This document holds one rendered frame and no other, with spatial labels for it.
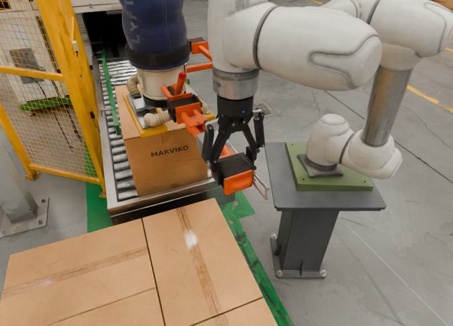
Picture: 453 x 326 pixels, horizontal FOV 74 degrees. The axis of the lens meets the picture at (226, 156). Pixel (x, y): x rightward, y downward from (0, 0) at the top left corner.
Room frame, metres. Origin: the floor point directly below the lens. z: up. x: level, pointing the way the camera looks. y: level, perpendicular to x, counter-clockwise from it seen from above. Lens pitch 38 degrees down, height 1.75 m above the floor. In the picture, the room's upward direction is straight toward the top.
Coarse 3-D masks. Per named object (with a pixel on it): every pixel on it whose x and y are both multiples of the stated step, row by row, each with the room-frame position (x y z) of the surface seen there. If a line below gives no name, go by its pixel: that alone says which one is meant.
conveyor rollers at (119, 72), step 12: (120, 72) 2.91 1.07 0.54; (132, 72) 2.88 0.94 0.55; (120, 84) 2.64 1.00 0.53; (108, 96) 2.36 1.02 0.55; (108, 120) 2.00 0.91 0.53; (120, 144) 1.68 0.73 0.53; (120, 156) 1.53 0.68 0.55; (120, 168) 1.42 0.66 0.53; (120, 180) 1.34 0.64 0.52; (132, 180) 1.30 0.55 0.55; (132, 192) 1.20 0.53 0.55
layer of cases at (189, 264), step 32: (128, 224) 0.98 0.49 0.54; (160, 224) 0.98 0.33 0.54; (192, 224) 0.98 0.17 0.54; (224, 224) 0.98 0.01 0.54; (32, 256) 0.80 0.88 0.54; (64, 256) 0.80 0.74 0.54; (96, 256) 0.80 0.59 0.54; (128, 256) 0.80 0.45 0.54; (160, 256) 0.80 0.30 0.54; (192, 256) 0.80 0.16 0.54; (224, 256) 0.80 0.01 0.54; (32, 288) 0.65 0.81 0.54; (64, 288) 0.65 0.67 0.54; (96, 288) 0.65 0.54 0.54; (128, 288) 0.65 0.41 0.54; (160, 288) 0.65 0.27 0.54; (192, 288) 0.65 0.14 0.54; (224, 288) 0.65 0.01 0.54; (256, 288) 0.65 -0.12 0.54; (0, 320) 0.52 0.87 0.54; (32, 320) 0.52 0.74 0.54; (64, 320) 0.52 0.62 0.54; (96, 320) 0.52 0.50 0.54; (128, 320) 0.52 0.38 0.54; (160, 320) 0.52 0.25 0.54; (192, 320) 0.52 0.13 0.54; (224, 320) 0.52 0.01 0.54; (256, 320) 0.52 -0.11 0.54
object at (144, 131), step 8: (128, 96) 1.15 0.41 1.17; (136, 96) 1.10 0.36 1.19; (128, 104) 1.09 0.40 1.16; (136, 112) 1.02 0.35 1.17; (144, 112) 0.98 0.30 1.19; (152, 112) 1.02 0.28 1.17; (136, 120) 0.97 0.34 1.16; (144, 128) 0.91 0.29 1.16; (152, 128) 0.92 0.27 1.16; (160, 128) 0.92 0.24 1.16; (144, 136) 0.88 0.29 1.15
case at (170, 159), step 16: (128, 112) 1.39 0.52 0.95; (128, 128) 1.24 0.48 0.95; (176, 128) 1.24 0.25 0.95; (128, 144) 1.15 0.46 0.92; (144, 144) 1.18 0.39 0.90; (160, 144) 1.20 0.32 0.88; (176, 144) 1.23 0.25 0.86; (192, 144) 1.26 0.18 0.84; (144, 160) 1.17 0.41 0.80; (160, 160) 1.20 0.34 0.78; (176, 160) 1.23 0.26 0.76; (192, 160) 1.26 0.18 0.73; (144, 176) 1.17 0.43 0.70; (160, 176) 1.19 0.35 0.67; (176, 176) 1.22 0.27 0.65; (192, 176) 1.25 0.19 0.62; (144, 192) 1.16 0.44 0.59
